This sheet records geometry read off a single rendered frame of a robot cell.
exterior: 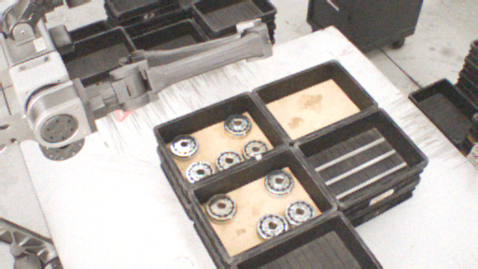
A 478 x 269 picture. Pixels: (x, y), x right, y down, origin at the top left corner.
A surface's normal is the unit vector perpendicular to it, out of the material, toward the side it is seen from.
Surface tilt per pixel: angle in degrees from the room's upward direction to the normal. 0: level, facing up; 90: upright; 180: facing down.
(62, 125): 90
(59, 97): 0
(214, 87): 0
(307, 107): 0
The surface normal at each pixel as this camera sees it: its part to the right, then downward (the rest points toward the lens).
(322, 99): 0.01, -0.64
